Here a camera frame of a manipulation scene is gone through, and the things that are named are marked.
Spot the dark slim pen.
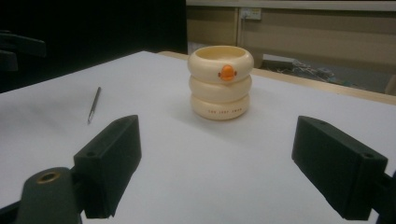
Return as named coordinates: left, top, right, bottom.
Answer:
left=86, top=86, right=103, bottom=125

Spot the white wall outlet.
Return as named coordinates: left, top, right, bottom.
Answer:
left=240, top=7, right=262, bottom=21

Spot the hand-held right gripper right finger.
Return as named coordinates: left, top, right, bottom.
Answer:
left=290, top=115, right=389, bottom=222

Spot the black metal stand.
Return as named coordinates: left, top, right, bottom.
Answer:
left=0, top=30, right=47, bottom=73

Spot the white table sheet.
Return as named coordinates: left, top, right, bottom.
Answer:
left=0, top=50, right=396, bottom=224

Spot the wooden table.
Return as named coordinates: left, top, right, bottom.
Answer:
left=157, top=50, right=396, bottom=106

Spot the white cord bundle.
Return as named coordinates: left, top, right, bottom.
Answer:
left=279, top=59, right=336, bottom=82

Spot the black curtain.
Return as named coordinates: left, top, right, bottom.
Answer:
left=0, top=0, right=189, bottom=94

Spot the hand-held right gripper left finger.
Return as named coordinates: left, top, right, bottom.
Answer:
left=73, top=114, right=143, bottom=219

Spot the beige wooden shelf unit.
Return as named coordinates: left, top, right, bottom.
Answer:
left=186, top=0, right=396, bottom=76

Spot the cream ringed pen holder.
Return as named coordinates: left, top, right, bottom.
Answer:
left=187, top=45, right=255, bottom=121

